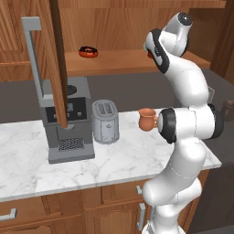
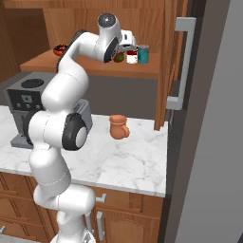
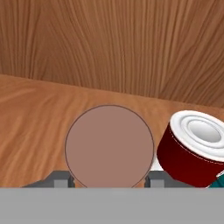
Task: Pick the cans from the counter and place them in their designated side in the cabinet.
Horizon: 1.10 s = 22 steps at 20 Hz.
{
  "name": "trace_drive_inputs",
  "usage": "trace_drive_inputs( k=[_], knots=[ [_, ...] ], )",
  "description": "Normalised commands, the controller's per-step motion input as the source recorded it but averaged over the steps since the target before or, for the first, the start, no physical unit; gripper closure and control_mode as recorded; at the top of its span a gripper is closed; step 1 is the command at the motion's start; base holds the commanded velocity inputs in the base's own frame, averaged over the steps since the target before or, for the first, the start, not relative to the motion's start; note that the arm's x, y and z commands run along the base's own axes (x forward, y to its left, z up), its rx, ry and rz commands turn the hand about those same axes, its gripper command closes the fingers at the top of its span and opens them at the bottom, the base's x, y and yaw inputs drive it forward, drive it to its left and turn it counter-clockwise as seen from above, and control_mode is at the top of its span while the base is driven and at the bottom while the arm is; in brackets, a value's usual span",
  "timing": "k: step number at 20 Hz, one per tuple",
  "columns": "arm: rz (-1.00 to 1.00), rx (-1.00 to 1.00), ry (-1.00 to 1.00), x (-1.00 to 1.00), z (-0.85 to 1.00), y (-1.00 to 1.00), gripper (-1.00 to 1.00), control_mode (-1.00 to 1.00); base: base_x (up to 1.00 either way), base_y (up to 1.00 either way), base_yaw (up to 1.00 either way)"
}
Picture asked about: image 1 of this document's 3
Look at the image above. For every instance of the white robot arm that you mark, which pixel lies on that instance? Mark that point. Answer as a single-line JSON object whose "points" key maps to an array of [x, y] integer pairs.
{"points": [[186, 122]]}

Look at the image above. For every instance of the wooden base cabinet door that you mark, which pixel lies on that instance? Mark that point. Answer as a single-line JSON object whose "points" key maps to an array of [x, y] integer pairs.
{"points": [[190, 213], [112, 221]]}

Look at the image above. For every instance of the silver toaster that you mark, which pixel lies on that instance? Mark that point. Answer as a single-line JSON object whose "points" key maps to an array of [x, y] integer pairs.
{"points": [[105, 128]]}

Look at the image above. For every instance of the brown clay mug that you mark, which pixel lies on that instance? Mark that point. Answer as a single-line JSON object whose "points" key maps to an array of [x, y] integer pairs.
{"points": [[146, 120]]}

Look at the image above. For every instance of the grey coffee machine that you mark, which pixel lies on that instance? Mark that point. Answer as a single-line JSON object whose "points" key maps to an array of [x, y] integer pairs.
{"points": [[70, 143]]}

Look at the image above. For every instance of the red and black can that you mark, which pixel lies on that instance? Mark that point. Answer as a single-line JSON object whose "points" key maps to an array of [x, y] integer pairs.
{"points": [[88, 52]]}

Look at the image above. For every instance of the small wooden drawer front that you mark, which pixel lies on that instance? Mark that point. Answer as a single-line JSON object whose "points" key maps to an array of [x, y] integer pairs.
{"points": [[120, 192]]}

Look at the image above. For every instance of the wooden wall cabinet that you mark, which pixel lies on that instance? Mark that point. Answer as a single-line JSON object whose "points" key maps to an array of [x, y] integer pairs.
{"points": [[122, 30]]}

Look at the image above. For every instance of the white wall socket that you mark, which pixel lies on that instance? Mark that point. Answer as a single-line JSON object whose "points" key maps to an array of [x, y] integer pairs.
{"points": [[210, 93]]}

